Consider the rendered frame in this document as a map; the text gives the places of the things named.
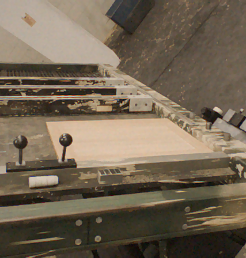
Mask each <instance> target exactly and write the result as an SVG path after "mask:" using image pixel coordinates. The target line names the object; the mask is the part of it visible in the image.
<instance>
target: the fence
mask: <svg viewBox="0 0 246 258"><path fill-rule="evenodd" d="M229 163H230V156H228V155H227V154H225V153H224V152H223V151H218V152H209V153H192V154H175V155H158V156H149V157H132V158H115V159H106V160H89V161H76V164H77V167H76V168H64V169H48V170H33V171H24V172H9V173H7V172H6V166H0V187H1V186H8V185H21V184H29V178H30V177H39V176H40V177H41V176H57V177H58V181H70V180H83V179H96V178H97V170H98V169H112V168H119V169H120V170H121V172H122V173H123V176H131V175H138V174H152V173H165V172H178V171H185V170H199V169H212V168H226V167H229Z"/></svg>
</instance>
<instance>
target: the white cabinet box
mask: <svg viewBox="0 0 246 258"><path fill-rule="evenodd" d="M0 26H2V27H3V28H5V29H6V30H8V31H9V32H10V33H12V34H13V35H15V36H16V37H17V38H19V39H20V40H22V41H23V42H25V43H27V44H28V45H29V46H31V47H32V48H34V49H35V50H36V51H38V52H40V53H41V54H43V55H44V56H46V57H47V58H48V59H50V60H52V61H53V62H55V63H95V64H96V63H103V64H110V65H112V66H113V67H115V68H116V67H117V66H118V65H119V63H120V61H121V60H120V59H119V58H118V57H117V56H116V54H115V53H114V52H113V51H112V50H111V49H109V48H108V47H107V46H106V45H104V44H103V43H102V42H100V41H99V40H98V39H97V38H96V37H94V36H93V35H92V34H90V33H89V32H88V31H87V30H85V29H84V28H83V27H81V26H79V25H78V24H76V23H75V22H74V21H73V20H71V19H70V18H69V17H68V16H67V15H65V14H64V13H63V12H61V11H60V10H59V9H57V8H56V7H55V6H54V5H52V4H51V3H49V2H48V1H47V0H0Z"/></svg>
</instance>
